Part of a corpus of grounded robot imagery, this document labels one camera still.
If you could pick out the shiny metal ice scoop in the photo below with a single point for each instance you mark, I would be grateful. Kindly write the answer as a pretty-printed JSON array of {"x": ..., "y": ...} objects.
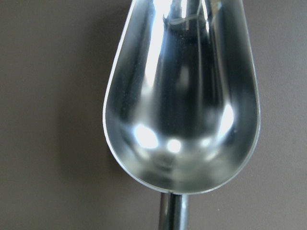
[{"x": 181, "y": 113}]

